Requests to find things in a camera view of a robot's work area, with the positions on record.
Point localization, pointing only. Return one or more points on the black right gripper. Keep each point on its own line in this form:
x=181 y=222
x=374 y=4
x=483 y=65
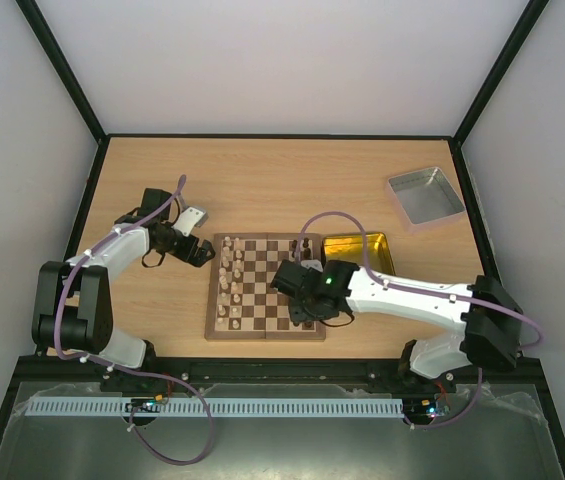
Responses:
x=284 y=278

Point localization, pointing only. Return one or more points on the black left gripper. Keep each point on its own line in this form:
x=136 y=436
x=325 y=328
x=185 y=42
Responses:
x=199 y=259

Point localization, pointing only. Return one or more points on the gold tin box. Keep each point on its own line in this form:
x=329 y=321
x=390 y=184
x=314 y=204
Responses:
x=351 y=248

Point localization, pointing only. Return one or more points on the wooden chess board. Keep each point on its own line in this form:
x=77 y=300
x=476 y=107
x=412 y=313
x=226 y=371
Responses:
x=241 y=304

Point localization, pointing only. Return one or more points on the silver tin lid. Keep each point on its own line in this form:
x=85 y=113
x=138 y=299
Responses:
x=424 y=199

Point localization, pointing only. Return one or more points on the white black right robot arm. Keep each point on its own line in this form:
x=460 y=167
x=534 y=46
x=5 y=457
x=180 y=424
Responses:
x=481 y=321

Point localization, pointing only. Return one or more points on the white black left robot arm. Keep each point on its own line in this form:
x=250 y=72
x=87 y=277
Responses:
x=73 y=312

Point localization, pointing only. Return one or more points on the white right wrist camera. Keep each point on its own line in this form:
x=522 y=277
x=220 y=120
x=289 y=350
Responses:
x=312 y=264

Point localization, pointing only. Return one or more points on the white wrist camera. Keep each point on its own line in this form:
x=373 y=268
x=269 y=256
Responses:
x=312 y=264
x=189 y=219

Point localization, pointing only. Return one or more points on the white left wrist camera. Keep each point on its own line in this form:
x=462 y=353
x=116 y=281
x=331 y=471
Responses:
x=189 y=219

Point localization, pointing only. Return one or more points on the white slotted cable duct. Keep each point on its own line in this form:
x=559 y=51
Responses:
x=217 y=407

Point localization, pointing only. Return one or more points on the black aluminium frame rail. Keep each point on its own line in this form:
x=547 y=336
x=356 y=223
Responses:
x=372 y=376

